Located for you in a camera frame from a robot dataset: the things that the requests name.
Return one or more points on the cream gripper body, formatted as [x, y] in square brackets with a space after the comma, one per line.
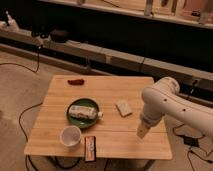
[142, 130]

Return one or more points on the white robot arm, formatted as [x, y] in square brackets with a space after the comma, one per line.
[162, 98]

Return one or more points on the tan sponge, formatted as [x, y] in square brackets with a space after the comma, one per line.
[123, 108]

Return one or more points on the wooden table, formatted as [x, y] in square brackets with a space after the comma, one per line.
[115, 135]

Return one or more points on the dark snack bar wrapper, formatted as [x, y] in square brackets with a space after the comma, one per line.
[90, 149]

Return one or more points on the green plate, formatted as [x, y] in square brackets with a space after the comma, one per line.
[82, 123]

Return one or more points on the white plastic bottle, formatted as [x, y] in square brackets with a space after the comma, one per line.
[84, 112]

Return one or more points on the white paper cup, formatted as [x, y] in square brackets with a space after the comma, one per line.
[70, 136]

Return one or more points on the black device on ledge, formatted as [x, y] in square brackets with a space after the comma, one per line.
[60, 36]

